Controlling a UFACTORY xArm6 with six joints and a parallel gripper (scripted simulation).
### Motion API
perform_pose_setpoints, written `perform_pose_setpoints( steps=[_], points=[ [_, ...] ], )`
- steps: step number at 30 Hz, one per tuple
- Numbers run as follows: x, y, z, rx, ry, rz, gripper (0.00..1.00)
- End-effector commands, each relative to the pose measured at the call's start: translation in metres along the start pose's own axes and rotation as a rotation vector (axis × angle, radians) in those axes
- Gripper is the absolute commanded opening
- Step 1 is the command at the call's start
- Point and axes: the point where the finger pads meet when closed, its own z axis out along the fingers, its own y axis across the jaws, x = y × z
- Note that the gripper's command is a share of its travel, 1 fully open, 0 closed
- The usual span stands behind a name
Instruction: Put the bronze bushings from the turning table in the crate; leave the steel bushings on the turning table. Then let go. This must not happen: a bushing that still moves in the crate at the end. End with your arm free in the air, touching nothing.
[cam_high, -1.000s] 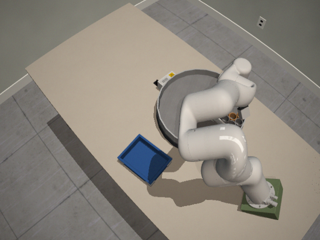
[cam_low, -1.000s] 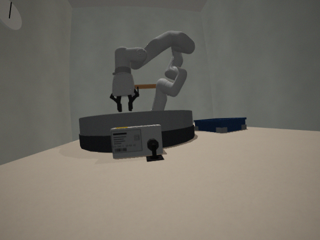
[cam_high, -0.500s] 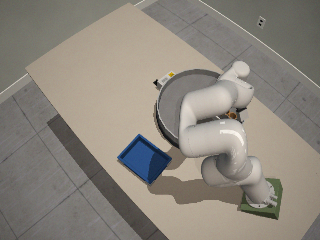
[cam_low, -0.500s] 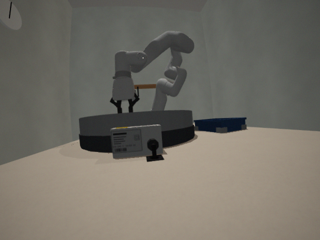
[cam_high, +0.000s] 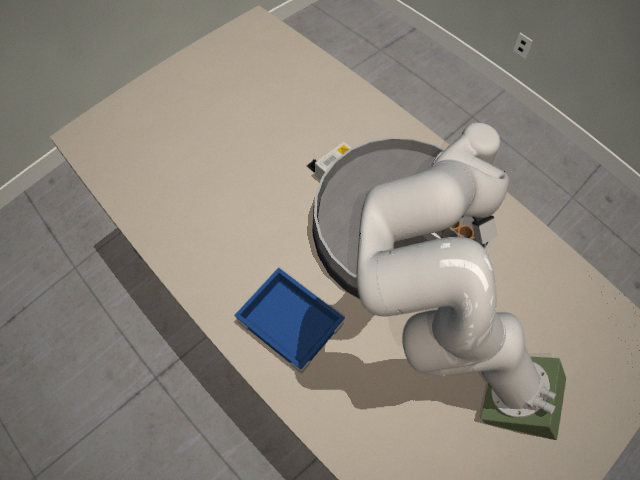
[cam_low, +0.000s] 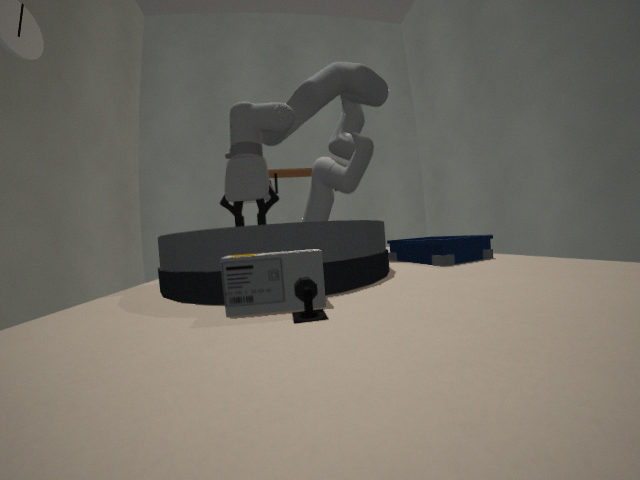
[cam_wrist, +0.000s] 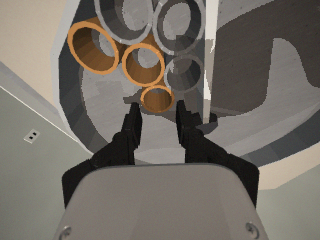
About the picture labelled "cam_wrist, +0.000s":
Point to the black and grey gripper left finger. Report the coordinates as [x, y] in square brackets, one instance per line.
[118, 152]

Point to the bronze bushing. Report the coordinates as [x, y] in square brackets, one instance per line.
[159, 102]
[86, 53]
[143, 76]

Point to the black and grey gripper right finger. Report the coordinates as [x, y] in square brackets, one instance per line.
[199, 149]

